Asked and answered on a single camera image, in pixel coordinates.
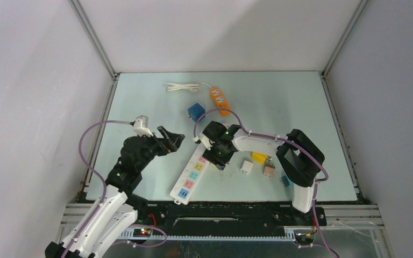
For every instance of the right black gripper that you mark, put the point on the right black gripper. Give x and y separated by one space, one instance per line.
211 156

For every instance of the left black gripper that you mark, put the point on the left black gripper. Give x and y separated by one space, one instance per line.
170 142

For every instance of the blue cube socket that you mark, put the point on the blue cube socket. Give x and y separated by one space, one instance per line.
196 111

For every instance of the yellow cube socket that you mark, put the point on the yellow cube socket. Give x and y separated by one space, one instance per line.
260 158

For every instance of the white multicolour power strip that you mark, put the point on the white multicolour power strip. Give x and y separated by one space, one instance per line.
190 177

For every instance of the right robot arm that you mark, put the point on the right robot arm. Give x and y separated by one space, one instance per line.
300 158

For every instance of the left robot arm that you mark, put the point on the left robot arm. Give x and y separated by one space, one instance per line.
117 207

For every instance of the white plug adapter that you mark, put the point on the white plug adapter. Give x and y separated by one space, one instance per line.
246 167

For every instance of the pink plug adapter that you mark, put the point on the pink plug adapter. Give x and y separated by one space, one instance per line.
268 170

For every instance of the teal plug adapter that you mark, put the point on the teal plug adapter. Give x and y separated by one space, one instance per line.
286 181

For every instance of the orange power strip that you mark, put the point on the orange power strip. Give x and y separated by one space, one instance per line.
218 98

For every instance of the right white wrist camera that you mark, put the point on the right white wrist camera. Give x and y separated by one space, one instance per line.
204 140

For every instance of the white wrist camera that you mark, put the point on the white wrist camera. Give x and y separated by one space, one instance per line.
204 140
140 126

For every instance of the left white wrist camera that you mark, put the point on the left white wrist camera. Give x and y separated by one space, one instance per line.
140 126

